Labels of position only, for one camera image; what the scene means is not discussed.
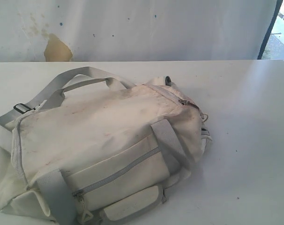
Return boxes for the white canvas backpack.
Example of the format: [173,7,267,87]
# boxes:
[0,67,212,225]

